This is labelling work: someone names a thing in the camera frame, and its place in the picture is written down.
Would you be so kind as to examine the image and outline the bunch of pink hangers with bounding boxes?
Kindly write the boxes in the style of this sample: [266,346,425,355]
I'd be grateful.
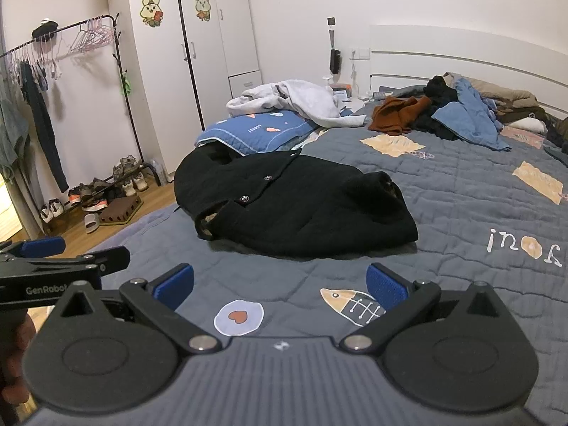
[69,18,116,56]

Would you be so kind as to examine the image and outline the person's left hand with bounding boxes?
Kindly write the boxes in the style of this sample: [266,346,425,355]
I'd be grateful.
[0,313,38,409]

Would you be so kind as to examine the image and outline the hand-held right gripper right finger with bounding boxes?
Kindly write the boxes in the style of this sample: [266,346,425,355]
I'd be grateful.
[339,263,515,356]

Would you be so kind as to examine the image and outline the dark hanging pants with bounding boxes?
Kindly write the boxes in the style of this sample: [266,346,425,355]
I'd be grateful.
[20,62,71,193]

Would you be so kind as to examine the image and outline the light grey hoodie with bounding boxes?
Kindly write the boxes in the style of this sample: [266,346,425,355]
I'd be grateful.
[226,79,369,129]

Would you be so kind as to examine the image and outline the black quilted jacket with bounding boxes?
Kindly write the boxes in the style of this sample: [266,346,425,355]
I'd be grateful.
[174,146,419,259]

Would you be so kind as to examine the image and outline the pile of unfolded clothes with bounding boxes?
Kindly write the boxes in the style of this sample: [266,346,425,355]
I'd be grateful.
[444,71,540,114]

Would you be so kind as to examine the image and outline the black shoe rack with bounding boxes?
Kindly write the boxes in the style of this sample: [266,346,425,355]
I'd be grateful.
[66,162,163,214]

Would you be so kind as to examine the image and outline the yellow cartoon mouse sticker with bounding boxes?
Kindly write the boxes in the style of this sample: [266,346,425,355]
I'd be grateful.
[141,0,165,27]

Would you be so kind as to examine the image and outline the row of shoes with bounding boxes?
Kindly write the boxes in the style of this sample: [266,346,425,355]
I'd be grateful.
[38,155,152,234]

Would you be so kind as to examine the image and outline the grey printed quilt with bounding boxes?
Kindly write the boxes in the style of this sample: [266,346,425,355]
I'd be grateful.
[44,84,568,426]

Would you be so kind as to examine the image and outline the white wardrobe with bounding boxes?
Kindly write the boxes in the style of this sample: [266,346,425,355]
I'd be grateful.
[106,0,262,182]

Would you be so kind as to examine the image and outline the brown hexagonal box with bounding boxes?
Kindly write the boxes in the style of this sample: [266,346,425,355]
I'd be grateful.
[98,195,145,225]

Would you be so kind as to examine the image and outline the blue printed pillow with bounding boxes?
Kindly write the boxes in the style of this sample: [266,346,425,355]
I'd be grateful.
[195,111,329,157]

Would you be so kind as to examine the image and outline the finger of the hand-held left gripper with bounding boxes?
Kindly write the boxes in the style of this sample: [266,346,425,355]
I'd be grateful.
[0,246,131,281]
[0,237,66,260]

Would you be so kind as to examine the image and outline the black crumpled garment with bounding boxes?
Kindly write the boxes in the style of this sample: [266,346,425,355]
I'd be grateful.
[410,75,471,140]

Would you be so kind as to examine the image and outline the black metal clothes rack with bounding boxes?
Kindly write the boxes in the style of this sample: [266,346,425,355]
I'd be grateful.
[0,14,165,214]

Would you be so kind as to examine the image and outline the bunch of white hangers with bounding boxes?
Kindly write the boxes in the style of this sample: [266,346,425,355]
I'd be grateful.
[6,44,60,81]

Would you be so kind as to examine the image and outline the pink patterned cloth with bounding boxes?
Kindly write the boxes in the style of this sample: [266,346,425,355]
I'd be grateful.
[499,126,546,149]

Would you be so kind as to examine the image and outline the black hat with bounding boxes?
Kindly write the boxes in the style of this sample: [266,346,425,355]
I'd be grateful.
[32,20,60,43]

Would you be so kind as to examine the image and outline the blue denim garment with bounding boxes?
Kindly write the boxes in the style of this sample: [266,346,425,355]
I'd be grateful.
[432,77,512,152]

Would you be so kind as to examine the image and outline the white cloth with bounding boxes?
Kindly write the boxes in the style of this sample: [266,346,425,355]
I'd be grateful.
[510,118,548,135]

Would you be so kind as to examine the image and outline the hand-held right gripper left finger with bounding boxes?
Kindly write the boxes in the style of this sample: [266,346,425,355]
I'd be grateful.
[47,263,223,356]

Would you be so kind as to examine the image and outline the grey hanging garment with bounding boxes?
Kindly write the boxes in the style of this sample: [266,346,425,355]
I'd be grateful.
[0,95,32,182]

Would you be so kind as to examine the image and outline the dark brown garment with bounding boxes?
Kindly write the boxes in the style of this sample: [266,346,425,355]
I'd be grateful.
[495,105,555,126]

